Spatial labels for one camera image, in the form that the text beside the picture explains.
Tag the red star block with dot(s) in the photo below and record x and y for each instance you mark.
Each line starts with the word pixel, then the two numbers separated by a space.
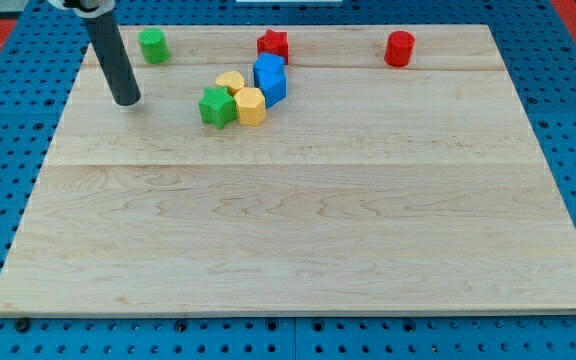
pixel 274 42

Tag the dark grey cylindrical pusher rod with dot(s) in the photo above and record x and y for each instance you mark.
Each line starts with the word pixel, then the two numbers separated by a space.
pixel 111 53

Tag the green star block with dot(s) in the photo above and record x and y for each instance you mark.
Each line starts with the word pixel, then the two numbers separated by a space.
pixel 217 107

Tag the green cylinder block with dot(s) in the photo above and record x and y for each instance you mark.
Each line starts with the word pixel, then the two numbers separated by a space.
pixel 153 45

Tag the yellow hexagon block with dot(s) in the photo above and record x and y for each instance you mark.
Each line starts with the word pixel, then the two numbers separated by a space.
pixel 250 104

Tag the red cylinder block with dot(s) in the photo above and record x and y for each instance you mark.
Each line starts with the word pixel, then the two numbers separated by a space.
pixel 399 48

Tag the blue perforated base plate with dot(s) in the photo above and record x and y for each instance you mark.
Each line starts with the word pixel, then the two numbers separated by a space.
pixel 38 66

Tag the yellow heart block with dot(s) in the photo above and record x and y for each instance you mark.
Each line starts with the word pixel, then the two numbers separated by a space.
pixel 233 81

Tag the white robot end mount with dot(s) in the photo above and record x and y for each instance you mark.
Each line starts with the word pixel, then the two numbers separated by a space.
pixel 85 8

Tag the light wooden board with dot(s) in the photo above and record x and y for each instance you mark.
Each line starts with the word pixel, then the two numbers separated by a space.
pixel 368 191

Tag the blue cube block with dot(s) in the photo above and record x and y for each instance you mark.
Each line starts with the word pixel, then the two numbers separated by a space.
pixel 267 62

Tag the blue pentagon block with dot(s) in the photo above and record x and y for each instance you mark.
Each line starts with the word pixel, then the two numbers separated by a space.
pixel 272 85

